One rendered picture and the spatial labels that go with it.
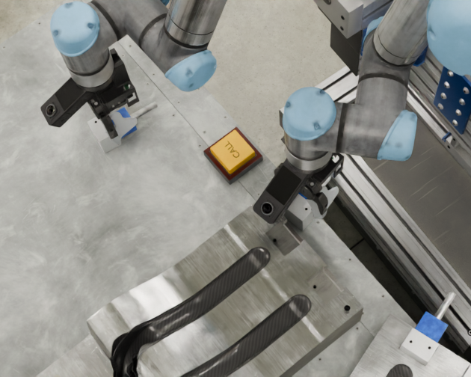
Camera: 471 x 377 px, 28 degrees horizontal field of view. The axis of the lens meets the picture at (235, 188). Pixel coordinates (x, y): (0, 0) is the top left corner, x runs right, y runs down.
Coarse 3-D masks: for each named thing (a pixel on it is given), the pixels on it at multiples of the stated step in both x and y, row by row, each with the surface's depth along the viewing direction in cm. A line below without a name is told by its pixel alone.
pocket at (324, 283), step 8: (320, 272) 160; (328, 272) 159; (312, 280) 160; (320, 280) 160; (328, 280) 160; (336, 280) 158; (320, 288) 159; (328, 288) 159; (336, 288) 159; (320, 296) 159; (328, 296) 159
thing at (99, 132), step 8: (152, 104) 178; (120, 112) 177; (128, 112) 177; (136, 112) 177; (144, 112) 178; (96, 120) 175; (112, 120) 176; (96, 128) 174; (104, 128) 174; (136, 128) 178; (96, 136) 174; (104, 136) 174; (104, 144) 175; (112, 144) 177; (120, 144) 179; (104, 152) 178
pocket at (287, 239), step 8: (280, 224) 163; (288, 224) 163; (272, 232) 163; (280, 232) 163; (288, 232) 163; (272, 240) 163; (280, 240) 163; (288, 240) 163; (296, 240) 163; (280, 248) 162; (288, 248) 162
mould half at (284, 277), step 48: (240, 240) 160; (144, 288) 156; (192, 288) 159; (240, 288) 158; (288, 288) 157; (96, 336) 152; (192, 336) 154; (240, 336) 155; (288, 336) 154; (336, 336) 159
